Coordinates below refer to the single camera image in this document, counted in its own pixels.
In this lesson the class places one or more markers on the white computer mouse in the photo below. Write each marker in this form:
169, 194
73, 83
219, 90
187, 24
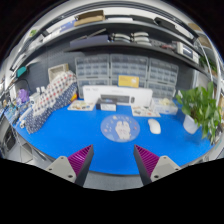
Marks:
154, 126

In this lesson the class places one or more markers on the purple toy figure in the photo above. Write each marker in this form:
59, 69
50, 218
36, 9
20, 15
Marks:
23, 96

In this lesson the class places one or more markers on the round blue bunny mouse pad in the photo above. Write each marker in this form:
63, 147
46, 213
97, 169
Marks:
115, 131

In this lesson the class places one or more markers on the dark shelf unit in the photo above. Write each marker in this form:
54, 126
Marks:
133, 46

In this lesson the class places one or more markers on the small black box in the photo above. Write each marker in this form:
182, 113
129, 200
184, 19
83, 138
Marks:
106, 106

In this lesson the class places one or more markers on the yellow card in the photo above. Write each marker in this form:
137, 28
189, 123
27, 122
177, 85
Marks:
128, 81

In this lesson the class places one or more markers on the white wooden frame box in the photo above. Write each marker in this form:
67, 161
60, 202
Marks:
50, 72

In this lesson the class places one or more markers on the patterned fabric bag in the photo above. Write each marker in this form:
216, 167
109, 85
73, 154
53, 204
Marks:
53, 96

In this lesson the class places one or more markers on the green potted plant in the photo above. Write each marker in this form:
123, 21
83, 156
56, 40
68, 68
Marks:
200, 106

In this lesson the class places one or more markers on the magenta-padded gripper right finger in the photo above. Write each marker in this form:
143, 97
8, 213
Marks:
163, 166

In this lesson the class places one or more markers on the small colourful sticker sheet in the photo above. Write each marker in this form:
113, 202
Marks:
80, 106

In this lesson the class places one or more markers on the long white keyboard box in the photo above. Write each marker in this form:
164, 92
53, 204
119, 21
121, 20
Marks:
100, 91

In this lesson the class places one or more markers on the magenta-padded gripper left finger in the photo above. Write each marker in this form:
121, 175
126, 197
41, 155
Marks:
63, 166

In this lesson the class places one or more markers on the white blue glove box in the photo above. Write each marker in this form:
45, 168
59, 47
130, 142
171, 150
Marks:
165, 107

